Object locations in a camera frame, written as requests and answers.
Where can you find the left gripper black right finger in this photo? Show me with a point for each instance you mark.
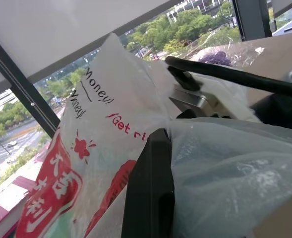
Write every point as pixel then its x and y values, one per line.
pixel 166 213

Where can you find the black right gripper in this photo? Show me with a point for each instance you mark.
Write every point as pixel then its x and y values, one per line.
pixel 190 99

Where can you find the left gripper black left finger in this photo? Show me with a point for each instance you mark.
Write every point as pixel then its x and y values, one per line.
pixel 143 198

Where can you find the white red-printed plastic bag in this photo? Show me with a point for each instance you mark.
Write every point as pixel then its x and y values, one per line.
pixel 106 111

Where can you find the purple toy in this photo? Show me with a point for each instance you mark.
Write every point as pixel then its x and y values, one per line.
pixel 218 57

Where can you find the clear plastic bag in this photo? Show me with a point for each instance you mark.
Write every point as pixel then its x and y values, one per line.
pixel 242 52

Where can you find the white roller blind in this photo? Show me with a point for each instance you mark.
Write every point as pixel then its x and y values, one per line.
pixel 61 32

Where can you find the pink box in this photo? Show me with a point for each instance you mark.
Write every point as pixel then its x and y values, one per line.
pixel 2 210

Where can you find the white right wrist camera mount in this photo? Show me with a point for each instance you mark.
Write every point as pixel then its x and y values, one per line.
pixel 231 107

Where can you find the black window frame post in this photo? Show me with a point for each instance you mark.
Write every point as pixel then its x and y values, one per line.
pixel 253 19
pixel 24 86

